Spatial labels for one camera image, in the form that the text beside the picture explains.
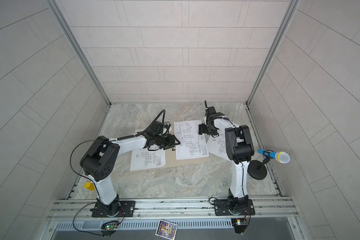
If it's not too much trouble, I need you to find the blue yellow toy microphone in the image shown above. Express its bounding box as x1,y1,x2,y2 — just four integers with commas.
257,149,291,164

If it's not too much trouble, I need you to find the beige cardboard folder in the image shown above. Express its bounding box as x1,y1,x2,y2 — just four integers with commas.
130,147,210,173

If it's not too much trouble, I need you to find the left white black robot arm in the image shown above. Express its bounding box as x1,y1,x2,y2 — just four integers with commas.
80,110,181,218

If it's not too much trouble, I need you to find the right circuit board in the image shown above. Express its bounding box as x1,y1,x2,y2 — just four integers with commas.
231,219,249,234

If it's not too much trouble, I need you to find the colourful picture card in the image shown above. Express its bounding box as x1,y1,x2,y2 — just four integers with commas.
155,220,178,240

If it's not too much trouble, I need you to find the stack of printed sheets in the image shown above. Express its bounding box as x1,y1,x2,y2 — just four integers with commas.
207,133,230,161

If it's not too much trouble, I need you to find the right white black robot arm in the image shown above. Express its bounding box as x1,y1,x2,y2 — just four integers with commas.
199,101,255,216

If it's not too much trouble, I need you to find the printed drawing sheet top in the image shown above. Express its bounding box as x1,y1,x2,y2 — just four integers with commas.
130,149,166,172

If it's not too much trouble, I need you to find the printed drawing sheet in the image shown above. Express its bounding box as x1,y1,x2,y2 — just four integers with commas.
174,121,209,160
130,149,166,172

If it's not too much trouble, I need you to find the yellow cylinder block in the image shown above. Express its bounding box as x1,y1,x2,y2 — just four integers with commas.
84,182,96,191

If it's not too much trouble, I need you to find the aluminium mounting rail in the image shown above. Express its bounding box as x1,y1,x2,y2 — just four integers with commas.
47,196,299,221

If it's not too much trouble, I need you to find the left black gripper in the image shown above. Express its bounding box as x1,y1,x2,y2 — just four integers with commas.
153,133,181,149

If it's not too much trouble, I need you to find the left green circuit board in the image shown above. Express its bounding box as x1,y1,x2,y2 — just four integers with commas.
101,221,120,231

